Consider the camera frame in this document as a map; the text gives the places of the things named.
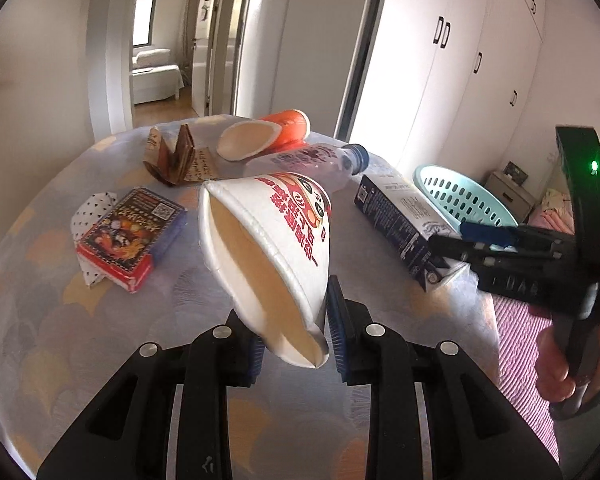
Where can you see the clear plastic bottle blue cap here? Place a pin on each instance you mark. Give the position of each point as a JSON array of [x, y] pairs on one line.
[[305, 162]]

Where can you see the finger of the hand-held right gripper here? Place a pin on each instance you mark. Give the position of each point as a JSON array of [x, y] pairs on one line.
[[485, 232], [452, 249]]

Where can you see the beige nightstand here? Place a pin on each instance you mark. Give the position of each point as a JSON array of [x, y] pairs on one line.
[[507, 197]]

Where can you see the orange paper cup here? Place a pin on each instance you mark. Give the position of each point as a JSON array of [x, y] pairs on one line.
[[245, 141], [290, 127]]

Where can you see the red card box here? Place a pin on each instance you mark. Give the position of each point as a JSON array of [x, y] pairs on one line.
[[130, 232]]

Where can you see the dark box on nightstand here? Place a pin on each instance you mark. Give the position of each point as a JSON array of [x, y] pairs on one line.
[[515, 172]]

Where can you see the teal plastic laundry basket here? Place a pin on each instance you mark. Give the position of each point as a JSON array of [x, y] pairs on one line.
[[460, 195]]

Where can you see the white sofa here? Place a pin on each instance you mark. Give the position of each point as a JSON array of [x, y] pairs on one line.
[[152, 72]]

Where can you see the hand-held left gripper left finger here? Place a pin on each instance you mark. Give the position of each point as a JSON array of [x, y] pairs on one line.
[[252, 356]]

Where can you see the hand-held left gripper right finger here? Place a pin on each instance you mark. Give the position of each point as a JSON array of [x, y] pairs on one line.
[[336, 332]]

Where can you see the dark blue milk carton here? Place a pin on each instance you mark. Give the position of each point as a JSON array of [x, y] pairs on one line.
[[405, 215]]

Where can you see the pink striped mat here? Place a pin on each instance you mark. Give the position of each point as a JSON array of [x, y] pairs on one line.
[[522, 360]]

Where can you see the polka dot white cloth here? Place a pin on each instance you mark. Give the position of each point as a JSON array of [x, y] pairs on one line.
[[91, 210]]

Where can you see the white wardrobe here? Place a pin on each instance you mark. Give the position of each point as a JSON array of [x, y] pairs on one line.
[[455, 60]]

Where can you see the white paper noodle bowl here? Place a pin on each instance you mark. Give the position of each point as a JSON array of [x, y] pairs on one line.
[[280, 240]]

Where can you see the crumpled brown paper bag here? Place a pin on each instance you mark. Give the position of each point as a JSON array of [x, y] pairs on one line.
[[177, 160]]

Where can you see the pink folded clothes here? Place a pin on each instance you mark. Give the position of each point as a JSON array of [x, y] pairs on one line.
[[552, 207]]

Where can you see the white sliding door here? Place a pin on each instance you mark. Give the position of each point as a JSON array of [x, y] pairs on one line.
[[300, 35]]

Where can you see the window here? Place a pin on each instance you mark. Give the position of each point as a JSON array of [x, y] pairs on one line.
[[142, 17]]

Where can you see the person's right hand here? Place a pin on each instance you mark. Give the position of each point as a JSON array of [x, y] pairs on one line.
[[555, 360]]

